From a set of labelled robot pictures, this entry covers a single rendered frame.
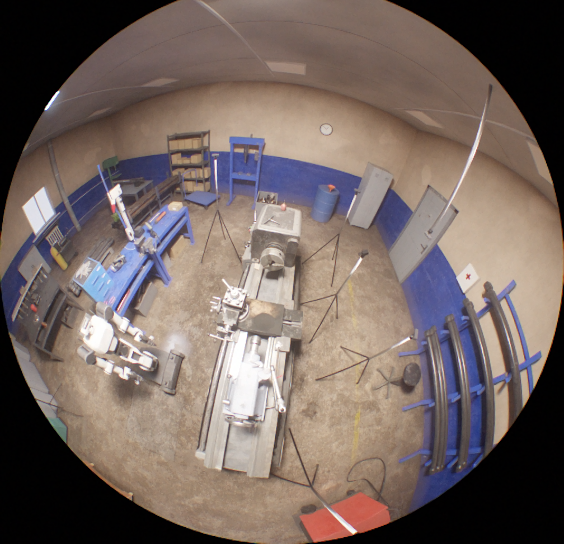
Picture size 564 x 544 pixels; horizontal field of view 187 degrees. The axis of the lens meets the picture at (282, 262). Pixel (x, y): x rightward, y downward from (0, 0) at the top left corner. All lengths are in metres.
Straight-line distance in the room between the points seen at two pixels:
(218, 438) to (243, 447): 0.24
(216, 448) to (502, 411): 3.25
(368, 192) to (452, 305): 3.28
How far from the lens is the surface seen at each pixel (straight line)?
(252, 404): 1.25
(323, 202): 4.45
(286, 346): 1.60
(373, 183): 4.72
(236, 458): 1.83
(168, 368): 2.46
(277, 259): 1.72
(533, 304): 2.96
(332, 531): 2.70
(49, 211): 7.59
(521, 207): 3.24
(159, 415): 2.77
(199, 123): 5.48
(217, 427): 1.64
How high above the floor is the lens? 2.40
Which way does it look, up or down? 47 degrees down
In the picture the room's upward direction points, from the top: 13 degrees clockwise
